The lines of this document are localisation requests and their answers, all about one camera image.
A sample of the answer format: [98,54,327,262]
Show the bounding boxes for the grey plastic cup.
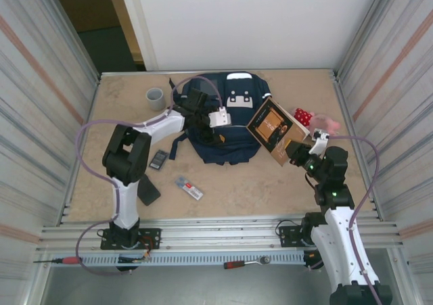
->
[145,87,166,112]

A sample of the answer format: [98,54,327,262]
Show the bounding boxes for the white slotted cable duct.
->
[81,252,305,267]

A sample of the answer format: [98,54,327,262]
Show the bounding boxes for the small black labelled box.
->
[148,149,169,170]

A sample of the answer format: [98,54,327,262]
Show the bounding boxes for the navy blue backpack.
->
[168,71,273,166]

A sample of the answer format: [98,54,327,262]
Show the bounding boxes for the red-handled ratchet wrench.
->
[223,255,271,271]

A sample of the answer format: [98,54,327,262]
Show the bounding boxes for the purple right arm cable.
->
[311,134,382,305]

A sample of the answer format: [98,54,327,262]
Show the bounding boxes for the silver pack with red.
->
[175,175,206,201]

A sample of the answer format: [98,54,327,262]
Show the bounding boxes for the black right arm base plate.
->
[277,225,317,248]

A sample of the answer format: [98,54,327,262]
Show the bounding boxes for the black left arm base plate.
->
[100,228,162,251]

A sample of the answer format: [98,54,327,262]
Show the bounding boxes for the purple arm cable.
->
[311,134,382,305]
[74,76,226,277]

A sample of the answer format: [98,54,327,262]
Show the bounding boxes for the black pouch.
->
[137,173,162,207]

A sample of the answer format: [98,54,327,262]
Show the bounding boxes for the red-handled screwdriver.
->
[32,256,82,264]

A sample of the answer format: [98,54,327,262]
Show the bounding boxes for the aluminium rail frame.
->
[39,216,403,252]

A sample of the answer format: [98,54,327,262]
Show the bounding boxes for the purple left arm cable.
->
[74,76,226,277]

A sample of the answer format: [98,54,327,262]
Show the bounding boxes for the pink plush toy, red dotted dress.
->
[291,107,342,140]

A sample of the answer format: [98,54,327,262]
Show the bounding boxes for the black wired connector block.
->
[303,250,325,271]
[116,254,152,273]

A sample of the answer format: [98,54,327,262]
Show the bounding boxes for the brown paperback book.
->
[246,97,311,168]

